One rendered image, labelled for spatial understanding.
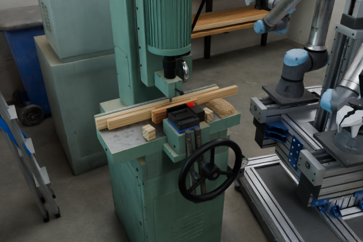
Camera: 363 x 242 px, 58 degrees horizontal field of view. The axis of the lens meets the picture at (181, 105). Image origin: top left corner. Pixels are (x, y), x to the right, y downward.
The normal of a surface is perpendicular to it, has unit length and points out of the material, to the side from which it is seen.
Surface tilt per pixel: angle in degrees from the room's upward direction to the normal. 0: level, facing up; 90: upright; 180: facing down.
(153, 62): 90
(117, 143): 0
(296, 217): 0
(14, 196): 0
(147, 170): 90
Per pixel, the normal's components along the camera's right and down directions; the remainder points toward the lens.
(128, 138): 0.00, -0.86
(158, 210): 0.48, 0.44
